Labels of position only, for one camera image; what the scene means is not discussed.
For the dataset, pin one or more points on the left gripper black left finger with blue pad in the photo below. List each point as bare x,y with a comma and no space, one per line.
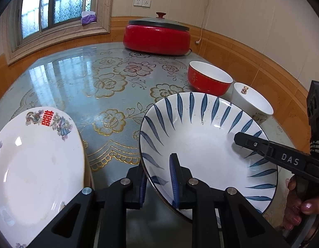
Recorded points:
96,218

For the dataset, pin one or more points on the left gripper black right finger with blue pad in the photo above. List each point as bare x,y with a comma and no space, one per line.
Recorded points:
220,218

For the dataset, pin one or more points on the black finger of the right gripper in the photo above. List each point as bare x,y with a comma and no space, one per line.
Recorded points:
257,145

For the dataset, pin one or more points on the white bowl with bear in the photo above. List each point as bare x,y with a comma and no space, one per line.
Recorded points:
252,102

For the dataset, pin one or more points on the white bowl blue leaf pattern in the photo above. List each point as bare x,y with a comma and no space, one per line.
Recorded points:
200,129

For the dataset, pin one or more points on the red bowl white inside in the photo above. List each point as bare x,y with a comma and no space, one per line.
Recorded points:
207,78

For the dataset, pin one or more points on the white plate red characters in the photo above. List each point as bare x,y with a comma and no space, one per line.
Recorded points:
87,171
42,168

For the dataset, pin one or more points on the person's right hand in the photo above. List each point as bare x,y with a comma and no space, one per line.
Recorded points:
295,207

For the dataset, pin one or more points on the red electric cooking pot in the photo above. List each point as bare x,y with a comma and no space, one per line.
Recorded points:
157,36

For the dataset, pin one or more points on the purple tissue box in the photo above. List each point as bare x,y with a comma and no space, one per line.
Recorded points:
88,17

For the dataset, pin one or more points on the white wall socket pair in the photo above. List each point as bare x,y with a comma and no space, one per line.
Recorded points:
142,3

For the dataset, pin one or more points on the window with marble frame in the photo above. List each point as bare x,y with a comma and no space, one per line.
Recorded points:
32,25

